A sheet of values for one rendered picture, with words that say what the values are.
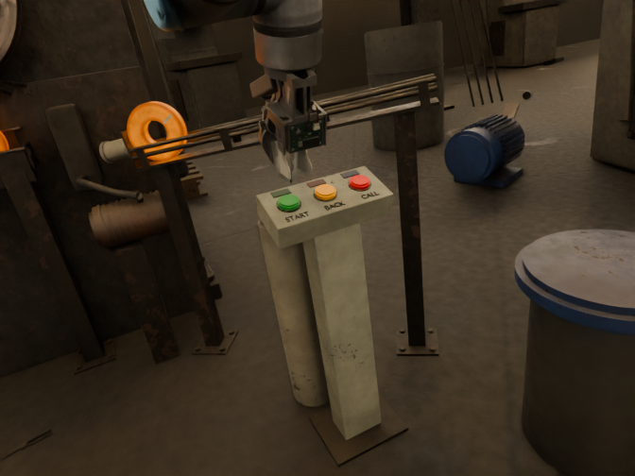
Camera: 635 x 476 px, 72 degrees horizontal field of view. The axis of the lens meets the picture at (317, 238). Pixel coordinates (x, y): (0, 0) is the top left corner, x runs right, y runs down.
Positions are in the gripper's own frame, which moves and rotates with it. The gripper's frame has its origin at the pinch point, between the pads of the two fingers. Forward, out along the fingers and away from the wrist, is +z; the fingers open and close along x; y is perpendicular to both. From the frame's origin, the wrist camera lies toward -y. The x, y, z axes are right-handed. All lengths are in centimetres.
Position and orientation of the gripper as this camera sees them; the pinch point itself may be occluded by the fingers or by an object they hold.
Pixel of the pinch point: (288, 174)
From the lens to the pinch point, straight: 76.3
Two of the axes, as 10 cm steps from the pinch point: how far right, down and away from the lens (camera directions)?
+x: 9.0, -2.9, 3.3
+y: 4.4, 6.1, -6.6
